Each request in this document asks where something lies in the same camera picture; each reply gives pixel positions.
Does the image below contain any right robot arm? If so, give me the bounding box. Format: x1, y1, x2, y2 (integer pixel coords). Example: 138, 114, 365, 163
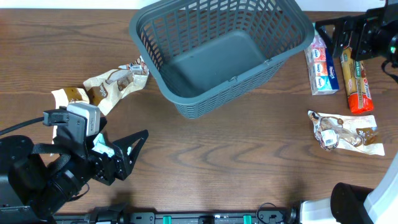
286, 1, 397, 223

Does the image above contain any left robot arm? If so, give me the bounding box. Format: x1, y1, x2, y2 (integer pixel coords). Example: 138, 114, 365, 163
1, 116, 149, 223

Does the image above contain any San Remo spaghetti packet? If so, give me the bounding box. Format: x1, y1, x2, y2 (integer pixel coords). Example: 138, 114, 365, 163
340, 46, 374, 114

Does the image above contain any cream snack pouch far left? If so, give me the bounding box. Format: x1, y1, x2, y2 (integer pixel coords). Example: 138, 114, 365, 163
49, 87, 91, 156

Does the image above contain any cream snack pouch right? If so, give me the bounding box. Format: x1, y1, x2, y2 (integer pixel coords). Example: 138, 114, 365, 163
307, 110, 385, 156

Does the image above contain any cream snack pouch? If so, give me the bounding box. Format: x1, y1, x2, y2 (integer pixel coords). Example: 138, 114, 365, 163
307, 110, 385, 156
49, 87, 91, 156
83, 56, 150, 116

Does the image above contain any grey plastic slotted basket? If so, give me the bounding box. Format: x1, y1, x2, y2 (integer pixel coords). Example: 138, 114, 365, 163
129, 0, 315, 119

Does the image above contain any teal flushable wipes packet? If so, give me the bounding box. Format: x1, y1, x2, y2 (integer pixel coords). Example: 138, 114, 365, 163
91, 133, 116, 158

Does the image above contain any cream snack pouch upper left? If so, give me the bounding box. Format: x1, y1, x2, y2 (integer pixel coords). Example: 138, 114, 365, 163
83, 56, 150, 116

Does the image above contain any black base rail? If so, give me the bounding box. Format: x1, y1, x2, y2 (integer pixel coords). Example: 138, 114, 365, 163
54, 202, 300, 224

